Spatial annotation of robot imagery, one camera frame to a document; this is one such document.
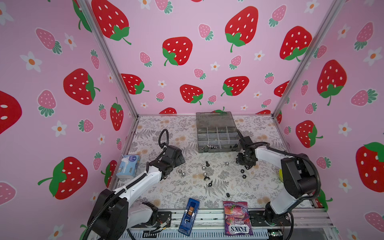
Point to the grey plastic compartment organizer box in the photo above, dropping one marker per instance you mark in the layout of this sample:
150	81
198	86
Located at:
217	129

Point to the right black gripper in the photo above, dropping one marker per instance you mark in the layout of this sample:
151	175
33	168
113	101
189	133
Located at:
239	159

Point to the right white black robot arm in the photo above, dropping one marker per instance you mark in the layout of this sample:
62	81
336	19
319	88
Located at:
301	178

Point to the silver wing nuts in box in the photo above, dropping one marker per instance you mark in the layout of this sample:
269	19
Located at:
206	147

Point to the blue rectangular plastic box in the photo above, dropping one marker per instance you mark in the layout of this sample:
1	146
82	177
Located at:
189	217

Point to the blue white tissue pack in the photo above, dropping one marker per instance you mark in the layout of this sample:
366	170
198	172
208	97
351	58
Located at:
128	166

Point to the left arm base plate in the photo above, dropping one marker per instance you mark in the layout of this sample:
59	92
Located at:
162	220

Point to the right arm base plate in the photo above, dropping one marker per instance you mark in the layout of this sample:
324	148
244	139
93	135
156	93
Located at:
269	219

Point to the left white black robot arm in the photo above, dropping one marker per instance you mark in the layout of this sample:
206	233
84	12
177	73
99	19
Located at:
110	216

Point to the purple Fox's candy bag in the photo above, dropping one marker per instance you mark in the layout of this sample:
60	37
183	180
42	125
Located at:
237	219

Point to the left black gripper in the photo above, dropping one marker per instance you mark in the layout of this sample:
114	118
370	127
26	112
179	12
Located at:
178	160

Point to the yellow green bowl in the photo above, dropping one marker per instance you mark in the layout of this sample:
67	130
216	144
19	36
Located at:
281	175

